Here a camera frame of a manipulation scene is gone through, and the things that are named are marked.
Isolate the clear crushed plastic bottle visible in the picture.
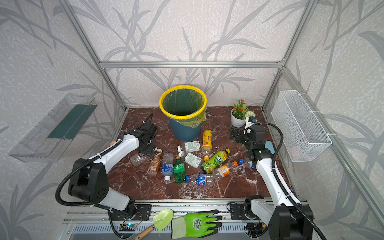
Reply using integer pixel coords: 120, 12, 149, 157
130, 153, 151, 167

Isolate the clear Pepsi bottle blue label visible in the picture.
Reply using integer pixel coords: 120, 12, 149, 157
239, 158, 255, 169

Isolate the orange tea bottle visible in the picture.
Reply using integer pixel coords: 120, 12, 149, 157
147, 149, 163, 176

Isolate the water bottle blue label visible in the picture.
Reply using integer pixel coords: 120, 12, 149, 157
162, 153, 175, 183

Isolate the yellow orange drink bottle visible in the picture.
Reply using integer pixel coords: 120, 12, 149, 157
202, 130, 213, 151

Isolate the orange cap clear bottle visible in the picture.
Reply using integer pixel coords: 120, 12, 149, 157
213, 162, 238, 182

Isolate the green soda bottle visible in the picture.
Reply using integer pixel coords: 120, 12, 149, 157
174, 157, 186, 184

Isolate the green label juice bottle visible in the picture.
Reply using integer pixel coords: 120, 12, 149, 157
202, 149, 231, 174

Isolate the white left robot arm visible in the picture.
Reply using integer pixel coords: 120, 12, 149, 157
55, 120, 157, 216

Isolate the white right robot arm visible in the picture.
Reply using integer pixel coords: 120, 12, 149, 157
237, 117, 326, 240

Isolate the teal ribbed trash bin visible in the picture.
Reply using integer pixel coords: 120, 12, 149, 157
168, 85, 203, 142

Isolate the green plastic bin liner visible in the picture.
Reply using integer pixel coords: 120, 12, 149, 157
159, 86, 207, 128

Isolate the white plant pot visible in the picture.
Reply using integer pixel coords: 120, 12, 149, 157
231, 109, 247, 128

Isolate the green artificial plant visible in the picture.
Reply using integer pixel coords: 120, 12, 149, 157
232, 99, 256, 120

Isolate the upper white cap bottle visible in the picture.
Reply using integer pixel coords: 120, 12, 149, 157
177, 141, 202, 153

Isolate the white cap bottle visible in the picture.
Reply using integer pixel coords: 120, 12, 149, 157
179, 151, 203, 169
177, 141, 202, 153

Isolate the lower white cap bottle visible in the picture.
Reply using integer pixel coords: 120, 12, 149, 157
179, 151, 203, 169

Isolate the green garden trowel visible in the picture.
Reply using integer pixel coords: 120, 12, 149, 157
135, 209, 174, 240

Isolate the small circuit board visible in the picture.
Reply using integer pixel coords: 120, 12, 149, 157
118, 222, 141, 233

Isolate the green work glove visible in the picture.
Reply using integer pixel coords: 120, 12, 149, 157
171, 210, 223, 239

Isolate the white wire mesh basket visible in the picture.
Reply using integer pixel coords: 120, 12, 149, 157
272, 90, 332, 163

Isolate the clear acrylic wall shelf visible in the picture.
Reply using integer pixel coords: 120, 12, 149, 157
9, 94, 97, 163

